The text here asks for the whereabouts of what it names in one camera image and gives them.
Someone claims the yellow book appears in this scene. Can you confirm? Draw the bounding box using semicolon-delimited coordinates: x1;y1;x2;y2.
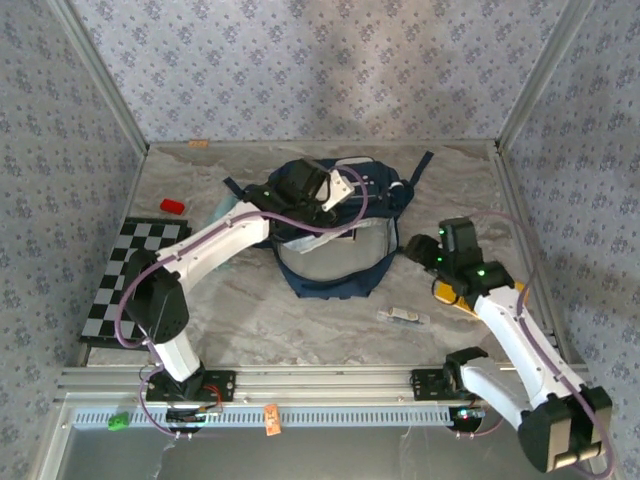
432;279;530;321

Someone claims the navy blue student backpack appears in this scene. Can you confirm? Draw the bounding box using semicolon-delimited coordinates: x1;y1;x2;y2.
222;152;434;300

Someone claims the black grey chessboard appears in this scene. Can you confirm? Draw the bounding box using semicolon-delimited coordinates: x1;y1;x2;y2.
79;216;194;346

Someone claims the orange hanging tag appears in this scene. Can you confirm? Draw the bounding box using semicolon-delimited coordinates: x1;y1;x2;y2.
263;403;282;436

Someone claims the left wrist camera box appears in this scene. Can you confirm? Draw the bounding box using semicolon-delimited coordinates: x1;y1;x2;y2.
321;168;354;212

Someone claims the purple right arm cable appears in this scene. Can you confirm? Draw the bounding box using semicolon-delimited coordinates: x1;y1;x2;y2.
452;210;617;476

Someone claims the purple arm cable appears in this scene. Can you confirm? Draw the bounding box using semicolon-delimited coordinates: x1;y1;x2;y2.
113;163;371;442
452;210;617;476

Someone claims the aluminium side rail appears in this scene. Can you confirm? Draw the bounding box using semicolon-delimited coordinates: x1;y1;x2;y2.
492;144;571;364

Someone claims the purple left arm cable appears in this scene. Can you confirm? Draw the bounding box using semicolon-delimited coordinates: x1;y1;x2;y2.
113;163;371;442

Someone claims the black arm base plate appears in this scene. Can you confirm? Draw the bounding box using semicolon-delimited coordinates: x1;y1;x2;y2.
144;369;237;404
410;368;481;401

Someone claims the black controller board with wires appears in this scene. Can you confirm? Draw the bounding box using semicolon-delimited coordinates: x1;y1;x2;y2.
166;407;224;434
447;405;489;434

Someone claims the aluminium mounting rail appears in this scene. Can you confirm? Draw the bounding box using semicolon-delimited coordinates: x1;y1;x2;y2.
57;364;599;404

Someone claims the grey slotted cable duct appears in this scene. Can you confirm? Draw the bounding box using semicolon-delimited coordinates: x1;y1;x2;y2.
72;405;494;429

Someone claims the aluminium frame post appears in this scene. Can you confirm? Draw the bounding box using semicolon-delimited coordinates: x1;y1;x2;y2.
49;0;151;156
494;0;596;151

